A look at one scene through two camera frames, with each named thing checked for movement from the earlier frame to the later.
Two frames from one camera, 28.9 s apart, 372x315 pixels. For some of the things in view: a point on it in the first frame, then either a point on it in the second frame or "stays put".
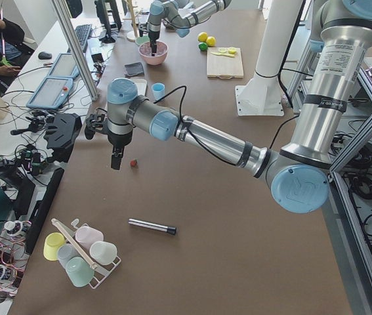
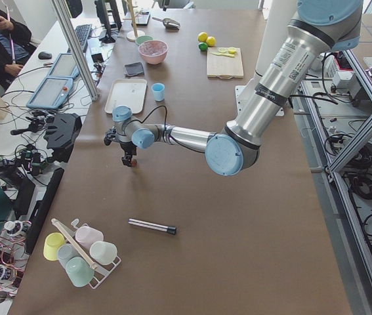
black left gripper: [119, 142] to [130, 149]
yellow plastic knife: [228, 55] stays put
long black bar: [42, 210] stays put
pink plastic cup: [86, 235] stays put
